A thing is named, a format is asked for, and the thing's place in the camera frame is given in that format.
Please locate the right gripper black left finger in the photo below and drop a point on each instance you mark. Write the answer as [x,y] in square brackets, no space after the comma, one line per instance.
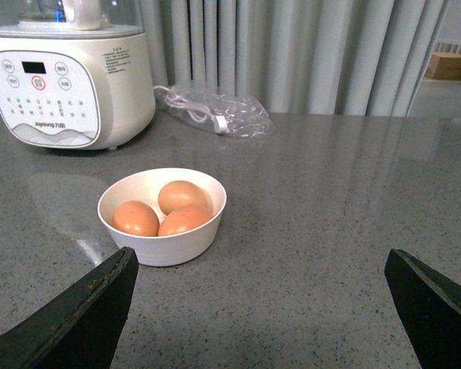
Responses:
[81,327]

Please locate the clear plastic bag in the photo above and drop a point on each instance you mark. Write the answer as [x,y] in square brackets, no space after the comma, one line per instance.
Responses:
[213,109]

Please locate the brown egg front left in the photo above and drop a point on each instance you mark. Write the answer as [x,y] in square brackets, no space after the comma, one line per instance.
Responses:
[136,218]

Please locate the brown egg front right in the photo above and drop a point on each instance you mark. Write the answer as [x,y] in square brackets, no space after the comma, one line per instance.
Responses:
[184,219]

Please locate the white soy milk maker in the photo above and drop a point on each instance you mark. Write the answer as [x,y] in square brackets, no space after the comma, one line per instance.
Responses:
[74,74]

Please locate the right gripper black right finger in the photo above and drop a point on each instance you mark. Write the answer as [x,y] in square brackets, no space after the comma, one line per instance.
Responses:
[429,306]

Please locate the brown cardboard box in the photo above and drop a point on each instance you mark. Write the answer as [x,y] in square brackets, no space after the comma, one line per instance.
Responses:
[444,65]

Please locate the brown egg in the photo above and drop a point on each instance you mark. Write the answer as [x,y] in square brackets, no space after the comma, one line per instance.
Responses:
[184,219]
[136,218]
[180,194]

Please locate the brown egg back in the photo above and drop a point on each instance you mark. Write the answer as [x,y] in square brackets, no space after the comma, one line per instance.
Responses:
[180,194]

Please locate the white ceramic bowl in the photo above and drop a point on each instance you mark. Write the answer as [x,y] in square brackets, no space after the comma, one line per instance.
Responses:
[144,186]

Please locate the grey curtain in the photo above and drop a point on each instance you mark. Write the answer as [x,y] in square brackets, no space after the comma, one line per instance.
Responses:
[311,57]

